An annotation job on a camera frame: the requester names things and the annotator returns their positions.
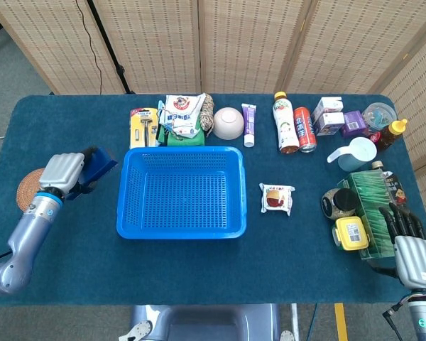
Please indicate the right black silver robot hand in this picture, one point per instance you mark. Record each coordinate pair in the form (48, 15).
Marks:
(417, 259)

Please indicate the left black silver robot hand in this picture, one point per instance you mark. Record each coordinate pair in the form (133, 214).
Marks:
(62, 172)

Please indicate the dark blue box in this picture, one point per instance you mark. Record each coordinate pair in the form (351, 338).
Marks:
(100, 166)

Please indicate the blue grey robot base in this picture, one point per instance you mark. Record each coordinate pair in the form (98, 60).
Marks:
(206, 321)

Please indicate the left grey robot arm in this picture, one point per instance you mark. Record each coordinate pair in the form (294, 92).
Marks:
(25, 241)

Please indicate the round woven rattan coaster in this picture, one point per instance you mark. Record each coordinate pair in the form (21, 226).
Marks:
(26, 193)

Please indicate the small container with yellow lid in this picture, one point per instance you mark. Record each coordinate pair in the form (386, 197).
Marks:
(351, 232)

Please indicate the dark sauce pouch gold cap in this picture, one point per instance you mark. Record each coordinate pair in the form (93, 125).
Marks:
(397, 188)

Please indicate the clear box of green packets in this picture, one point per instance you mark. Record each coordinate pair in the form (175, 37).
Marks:
(371, 199)

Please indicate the razor in yellow blister pack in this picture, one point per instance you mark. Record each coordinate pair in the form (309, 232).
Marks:
(143, 128)

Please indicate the glass jar with black lid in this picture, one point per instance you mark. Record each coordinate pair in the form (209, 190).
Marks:
(341, 204)

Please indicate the blue felt table cover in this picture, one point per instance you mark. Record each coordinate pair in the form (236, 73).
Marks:
(92, 263)

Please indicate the black tripod stand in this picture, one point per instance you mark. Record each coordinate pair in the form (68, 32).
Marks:
(120, 69)

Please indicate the light blue pitcher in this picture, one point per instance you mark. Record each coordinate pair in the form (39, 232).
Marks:
(356, 154)

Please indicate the blue plastic perforated basket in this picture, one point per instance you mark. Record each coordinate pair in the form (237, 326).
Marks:
(181, 150)

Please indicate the honey bottle with yellow cap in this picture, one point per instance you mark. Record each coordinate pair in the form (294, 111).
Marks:
(388, 136)

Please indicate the green folded cloth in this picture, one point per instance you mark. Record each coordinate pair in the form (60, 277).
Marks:
(188, 139)

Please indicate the white printed snack bag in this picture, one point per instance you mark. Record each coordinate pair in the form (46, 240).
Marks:
(181, 113)

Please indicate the small purple box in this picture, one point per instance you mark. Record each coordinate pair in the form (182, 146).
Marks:
(354, 124)

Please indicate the clear round plastic container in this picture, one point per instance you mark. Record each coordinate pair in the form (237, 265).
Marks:
(379, 113)

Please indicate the white wrapped bread snack packet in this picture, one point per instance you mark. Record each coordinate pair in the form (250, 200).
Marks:
(277, 199)

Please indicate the bamboo folding screen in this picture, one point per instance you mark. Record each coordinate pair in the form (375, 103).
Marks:
(156, 42)

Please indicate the white carton with purple print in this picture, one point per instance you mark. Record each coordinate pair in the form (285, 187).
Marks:
(329, 124)

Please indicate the red orange soda can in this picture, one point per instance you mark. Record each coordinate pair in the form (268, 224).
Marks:
(304, 129)

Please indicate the pale pink bowl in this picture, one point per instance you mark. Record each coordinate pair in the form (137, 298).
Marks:
(228, 122)

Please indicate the tall white milk carton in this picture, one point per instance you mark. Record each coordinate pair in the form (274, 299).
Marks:
(328, 103)

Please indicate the juice bottle with yellow cap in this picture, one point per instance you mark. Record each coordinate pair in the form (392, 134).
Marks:
(285, 124)

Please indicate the purple white toothpaste tube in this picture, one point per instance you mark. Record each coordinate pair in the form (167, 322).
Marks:
(249, 122)

